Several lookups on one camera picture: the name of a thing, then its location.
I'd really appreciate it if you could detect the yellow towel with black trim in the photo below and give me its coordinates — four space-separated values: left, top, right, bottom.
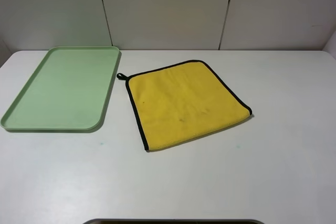
117 60 253 152

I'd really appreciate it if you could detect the green plastic tray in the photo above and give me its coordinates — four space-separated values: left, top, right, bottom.
1 46 120 132

